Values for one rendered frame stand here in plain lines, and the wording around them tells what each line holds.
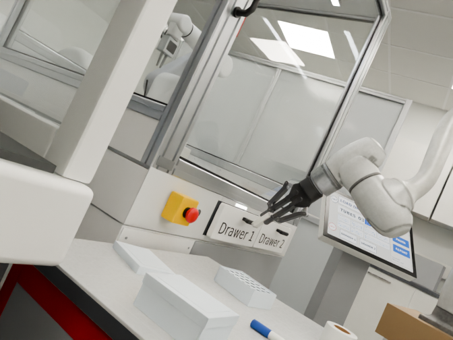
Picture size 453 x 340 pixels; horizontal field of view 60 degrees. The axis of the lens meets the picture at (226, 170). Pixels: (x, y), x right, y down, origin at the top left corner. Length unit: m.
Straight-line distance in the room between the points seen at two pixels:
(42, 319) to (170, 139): 0.46
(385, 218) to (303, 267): 1.83
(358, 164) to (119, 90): 0.79
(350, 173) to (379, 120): 1.86
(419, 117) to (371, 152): 3.95
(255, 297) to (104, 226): 0.39
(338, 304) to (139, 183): 1.43
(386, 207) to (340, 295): 1.07
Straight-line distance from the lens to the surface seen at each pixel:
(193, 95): 0.95
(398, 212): 1.11
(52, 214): 0.49
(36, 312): 0.72
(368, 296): 4.12
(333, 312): 2.12
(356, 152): 1.16
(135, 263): 0.78
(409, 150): 4.61
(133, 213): 0.94
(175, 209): 0.98
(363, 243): 2.01
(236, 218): 1.24
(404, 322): 1.38
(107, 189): 0.99
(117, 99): 0.51
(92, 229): 1.00
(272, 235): 1.56
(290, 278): 2.91
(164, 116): 0.94
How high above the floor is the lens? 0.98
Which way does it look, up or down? 2 degrees up
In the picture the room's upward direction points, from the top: 25 degrees clockwise
